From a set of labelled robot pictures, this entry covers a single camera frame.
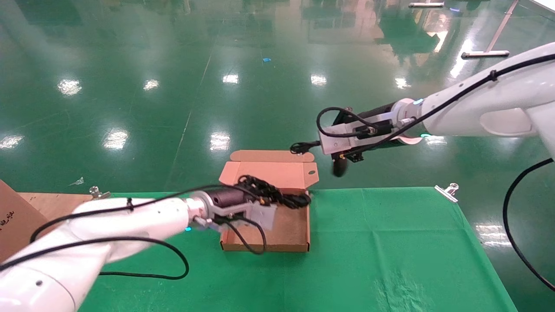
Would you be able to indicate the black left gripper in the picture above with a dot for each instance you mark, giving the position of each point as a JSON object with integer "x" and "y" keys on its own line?
{"x": 227, "y": 197}

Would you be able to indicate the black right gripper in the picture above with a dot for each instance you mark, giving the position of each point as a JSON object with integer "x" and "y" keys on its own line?
{"x": 381, "y": 144}

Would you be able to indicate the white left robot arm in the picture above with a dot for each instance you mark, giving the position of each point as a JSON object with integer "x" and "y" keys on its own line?
{"x": 108, "y": 221}

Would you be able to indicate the open brown cardboard box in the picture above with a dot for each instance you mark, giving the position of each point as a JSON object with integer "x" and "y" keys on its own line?
{"x": 286, "y": 173}

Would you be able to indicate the green table cloth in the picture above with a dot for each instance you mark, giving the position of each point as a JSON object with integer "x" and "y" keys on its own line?
{"x": 368, "y": 238}

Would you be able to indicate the silver metal binder clip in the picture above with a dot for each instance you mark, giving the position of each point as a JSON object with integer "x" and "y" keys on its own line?
{"x": 446, "y": 193}
{"x": 94, "y": 191}

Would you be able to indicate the white metal table leg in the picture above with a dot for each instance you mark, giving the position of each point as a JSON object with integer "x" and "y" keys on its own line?
{"x": 484, "y": 54}
{"x": 426, "y": 5}

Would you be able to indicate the white scrap of litter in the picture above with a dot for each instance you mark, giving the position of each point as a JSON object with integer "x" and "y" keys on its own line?
{"x": 78, "y": 182}

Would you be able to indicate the white table corner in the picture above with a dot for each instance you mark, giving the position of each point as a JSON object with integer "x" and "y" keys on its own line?
{"x": 546, "y": 4}

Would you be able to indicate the large printed brown carton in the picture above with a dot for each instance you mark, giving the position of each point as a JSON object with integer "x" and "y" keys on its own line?
{"x": 13, "y": 216}

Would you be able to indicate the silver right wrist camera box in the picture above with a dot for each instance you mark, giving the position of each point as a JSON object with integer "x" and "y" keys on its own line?
{"x": 334, "y": 141}

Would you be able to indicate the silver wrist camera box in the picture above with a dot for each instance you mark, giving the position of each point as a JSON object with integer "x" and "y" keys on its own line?
{"x": 264, "y": 214}
{"x": 334, "y": 141}

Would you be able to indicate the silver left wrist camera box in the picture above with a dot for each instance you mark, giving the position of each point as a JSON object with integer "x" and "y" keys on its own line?
{"x": 264, "y": 214}

